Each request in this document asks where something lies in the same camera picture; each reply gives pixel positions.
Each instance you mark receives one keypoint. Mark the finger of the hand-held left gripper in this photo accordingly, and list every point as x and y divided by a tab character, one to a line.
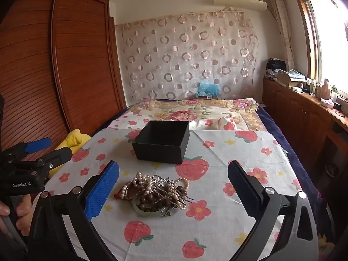
38	144
58	156

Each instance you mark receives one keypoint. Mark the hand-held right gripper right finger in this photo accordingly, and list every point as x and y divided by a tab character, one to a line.
244	193

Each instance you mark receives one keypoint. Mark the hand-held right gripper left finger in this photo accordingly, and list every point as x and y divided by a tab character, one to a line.
104	193

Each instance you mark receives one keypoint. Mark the black cardboard box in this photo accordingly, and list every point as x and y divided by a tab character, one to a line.
157	152

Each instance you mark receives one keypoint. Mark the person's left hand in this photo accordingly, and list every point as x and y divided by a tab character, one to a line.
24	214

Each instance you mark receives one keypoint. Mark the yellow plush toy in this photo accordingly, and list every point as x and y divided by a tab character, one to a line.
73	138

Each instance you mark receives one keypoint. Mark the dark blue bedsheet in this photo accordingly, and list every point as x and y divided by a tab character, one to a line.
274	130

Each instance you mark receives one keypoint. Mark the wooden wardrobe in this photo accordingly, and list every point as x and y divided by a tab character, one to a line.
81	59

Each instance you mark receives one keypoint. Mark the long wooden cabinet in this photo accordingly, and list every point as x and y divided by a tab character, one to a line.
299	114

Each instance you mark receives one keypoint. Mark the floral blanket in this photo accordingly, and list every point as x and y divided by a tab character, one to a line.
190	111

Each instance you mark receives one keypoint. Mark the blue plastic bag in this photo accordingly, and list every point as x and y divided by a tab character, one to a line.
207	88

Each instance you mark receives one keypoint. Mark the white tissue pack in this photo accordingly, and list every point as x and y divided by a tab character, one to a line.
326	103

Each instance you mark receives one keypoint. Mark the open cardboard box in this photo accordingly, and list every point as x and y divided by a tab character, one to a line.
288	78

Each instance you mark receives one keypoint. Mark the dark bag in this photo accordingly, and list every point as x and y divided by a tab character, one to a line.
276	66

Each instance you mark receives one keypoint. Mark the pink bottle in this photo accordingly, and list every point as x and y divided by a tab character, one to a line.
325	89

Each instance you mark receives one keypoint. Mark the circle patterned sheer curtain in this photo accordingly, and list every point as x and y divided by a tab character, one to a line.
176	59

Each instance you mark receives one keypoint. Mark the pale window curtain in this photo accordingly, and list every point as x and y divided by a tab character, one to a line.
282	27

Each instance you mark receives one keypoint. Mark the wooden framed window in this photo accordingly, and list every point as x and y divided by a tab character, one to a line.
326	32

